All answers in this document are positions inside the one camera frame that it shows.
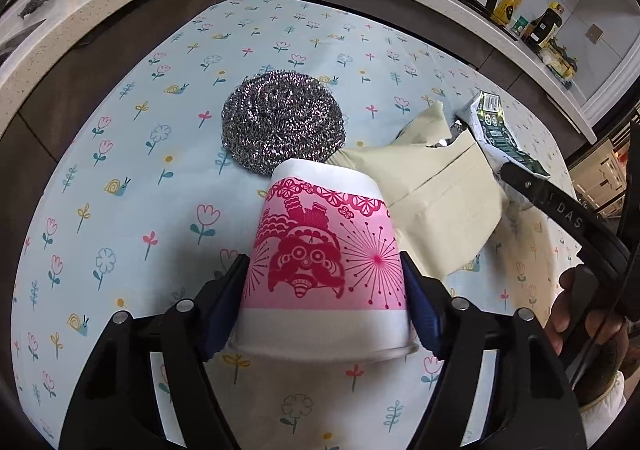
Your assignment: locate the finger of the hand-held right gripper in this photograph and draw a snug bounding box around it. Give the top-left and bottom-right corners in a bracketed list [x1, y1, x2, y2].
[500, 161, 630, 281]

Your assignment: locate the green printed packet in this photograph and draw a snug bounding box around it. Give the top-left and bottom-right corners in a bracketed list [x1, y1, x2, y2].
[455, 90, 551, 178]

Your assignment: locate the steel wool scrubber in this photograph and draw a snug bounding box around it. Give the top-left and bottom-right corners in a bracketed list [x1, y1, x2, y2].
[221, 70, 347, 176]

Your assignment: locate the seasoning jar set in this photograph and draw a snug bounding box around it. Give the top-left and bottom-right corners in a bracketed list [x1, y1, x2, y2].
[542, 42, 581, 81]

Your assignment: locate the kitchen sink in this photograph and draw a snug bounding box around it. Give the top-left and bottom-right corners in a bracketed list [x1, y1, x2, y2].
[0, 20, 46, 66]

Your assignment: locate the beige paper bag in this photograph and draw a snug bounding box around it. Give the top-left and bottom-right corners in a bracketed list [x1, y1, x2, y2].
[325, 100, 511, 278]

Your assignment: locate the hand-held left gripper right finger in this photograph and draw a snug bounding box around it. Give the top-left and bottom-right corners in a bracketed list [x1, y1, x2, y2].
[400, 252, 581, 450]

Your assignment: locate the dark scouring pad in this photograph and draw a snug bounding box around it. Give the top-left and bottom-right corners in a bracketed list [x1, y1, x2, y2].
[17, 0, 58, 21]

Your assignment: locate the person's right hand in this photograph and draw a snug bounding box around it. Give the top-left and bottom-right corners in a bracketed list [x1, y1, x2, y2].
[545, 267, 631, 406]

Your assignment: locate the floral tablecloth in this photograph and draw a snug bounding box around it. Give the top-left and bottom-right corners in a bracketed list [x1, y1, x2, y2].
[10, 0, 586, 450]

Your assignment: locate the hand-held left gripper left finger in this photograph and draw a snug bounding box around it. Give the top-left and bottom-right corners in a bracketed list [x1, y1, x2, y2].
[59, 252, 251, 450]

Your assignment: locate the pink white paper cup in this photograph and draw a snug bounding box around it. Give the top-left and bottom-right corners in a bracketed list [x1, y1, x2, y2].
[224, 159, 420, 363]

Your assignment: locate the glass sliding door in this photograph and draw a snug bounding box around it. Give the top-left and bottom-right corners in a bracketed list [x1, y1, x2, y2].
[565, 95, 640, 231]

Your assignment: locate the person's right forearm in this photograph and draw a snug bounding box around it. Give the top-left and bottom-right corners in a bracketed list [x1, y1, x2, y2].
[575, 372, 627, 450]

